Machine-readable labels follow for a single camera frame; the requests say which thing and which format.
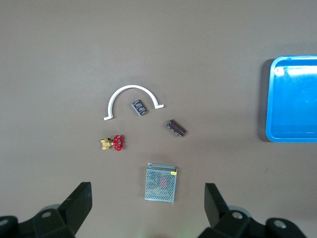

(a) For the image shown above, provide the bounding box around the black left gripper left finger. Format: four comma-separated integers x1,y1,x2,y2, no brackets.
0,182,93,238

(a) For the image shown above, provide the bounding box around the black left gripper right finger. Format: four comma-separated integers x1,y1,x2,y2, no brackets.
198,182,309,238

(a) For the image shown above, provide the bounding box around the plain brown capacitor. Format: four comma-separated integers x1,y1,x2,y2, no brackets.
165,119,187,138

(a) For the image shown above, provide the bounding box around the metal mesh power supply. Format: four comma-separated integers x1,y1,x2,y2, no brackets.
144,163,178,207

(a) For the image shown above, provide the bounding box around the brass valve red handwheel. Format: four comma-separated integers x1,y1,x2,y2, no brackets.
100,134,126,152

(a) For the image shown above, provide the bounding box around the blue plastic tray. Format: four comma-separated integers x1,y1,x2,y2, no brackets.
265,55,317,143

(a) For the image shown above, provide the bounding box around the white half-round pipe clamp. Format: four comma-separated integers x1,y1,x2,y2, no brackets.
103,84,165,121

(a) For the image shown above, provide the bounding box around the brown table mat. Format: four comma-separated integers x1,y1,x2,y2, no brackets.
0,0,317,238

